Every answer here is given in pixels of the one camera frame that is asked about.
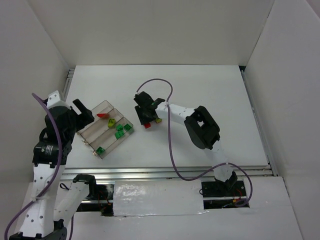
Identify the red curved lego brick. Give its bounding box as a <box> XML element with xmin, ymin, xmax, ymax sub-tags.
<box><xmin>96</xmin><ymin>113</ymin><xmax>110</xmax><ymax>119</ymax></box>

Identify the green curved lego brick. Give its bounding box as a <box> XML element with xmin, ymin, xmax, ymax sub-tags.
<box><xmin>123</xmin><ymin>124</ymin><xmax>132</xmax><ymax>132</ymax></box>

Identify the lime small lego brick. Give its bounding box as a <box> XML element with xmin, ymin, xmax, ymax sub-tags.
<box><xmin>107</xmin><ymin>118</ymin><xmax>117</xmax><ymax>129</ymax></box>

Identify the green lego brick with print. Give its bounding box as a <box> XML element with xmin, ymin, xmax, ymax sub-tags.
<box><xmin>115</xmin><ymin>124</ymin><xmax>124</xmax><ymax>132</ymax></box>

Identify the green square lego brick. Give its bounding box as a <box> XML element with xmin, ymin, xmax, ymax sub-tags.
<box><xmin>114</xmin><ymin>130</ymin><xmax>125</xmax><ymax>140</ymax></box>

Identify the green hollow lego brick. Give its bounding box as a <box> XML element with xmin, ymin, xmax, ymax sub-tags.
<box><xmin>96</xmin><ymin>146</ymin><xmax>105</xmax><ymax>155</ymax></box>

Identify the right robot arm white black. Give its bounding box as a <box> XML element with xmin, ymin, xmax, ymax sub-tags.
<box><xmin>134</xmin><ymin>91</ymin><xmax>238</xmax><ymax>192</ymax></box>

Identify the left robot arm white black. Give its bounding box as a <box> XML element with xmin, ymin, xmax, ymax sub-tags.
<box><xmin>4</xmin><ymin>90</ymin><xmax>97</xmax><ymax>240</ymax></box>

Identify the red flat lego plate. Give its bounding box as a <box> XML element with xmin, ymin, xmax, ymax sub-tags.
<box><xmin>144</xmin><ymin>123</ymin><xmax>151</xmax><ymax>129</ymax></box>

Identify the lime yellow long lego brick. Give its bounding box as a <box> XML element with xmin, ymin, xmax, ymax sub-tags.
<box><xmin>155</xmin><ymin>118</ymin><xmax>162</xmax><ymax>124</ymax></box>

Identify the clear bin near compartment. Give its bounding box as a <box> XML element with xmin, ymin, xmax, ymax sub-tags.
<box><xmin>89</xmin><ymin>117</ymin><xmax>134</xmax><ymax>159</ymax></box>

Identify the white tape cover panel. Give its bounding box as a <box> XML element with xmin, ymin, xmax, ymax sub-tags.
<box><xmin>113</xmin><ymin>180</ymin><xmax>205</xmax><ymax>217</ymax></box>

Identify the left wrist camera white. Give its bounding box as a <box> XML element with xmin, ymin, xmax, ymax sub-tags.
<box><xmin>46</xmin><ymin>90</ymin><xmax>68</xmax><ymax>109</ymax></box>

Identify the aluminium rail frame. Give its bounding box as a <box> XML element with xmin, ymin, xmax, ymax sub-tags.
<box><xmin>62</xmin><ymin>65</ymin><xmax>275</xmax><ymax>183</ymax></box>

